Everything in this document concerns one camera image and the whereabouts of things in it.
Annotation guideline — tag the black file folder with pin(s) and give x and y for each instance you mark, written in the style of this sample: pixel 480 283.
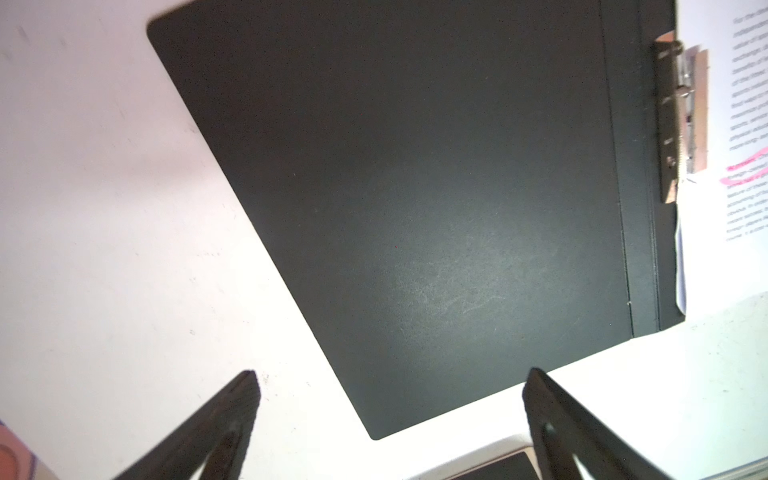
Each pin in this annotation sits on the black file folder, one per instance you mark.
pixel 453 192

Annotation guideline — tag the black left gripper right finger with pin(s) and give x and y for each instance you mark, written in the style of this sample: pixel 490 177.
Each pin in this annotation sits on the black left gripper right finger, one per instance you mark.
pixel 565 435

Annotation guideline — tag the metal folder clip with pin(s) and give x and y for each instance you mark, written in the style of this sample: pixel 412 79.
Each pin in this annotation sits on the metal folder clip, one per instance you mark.
pixel 681 81

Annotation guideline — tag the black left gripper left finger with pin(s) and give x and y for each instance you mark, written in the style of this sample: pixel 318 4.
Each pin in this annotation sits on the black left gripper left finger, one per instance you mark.
pixel 213 441

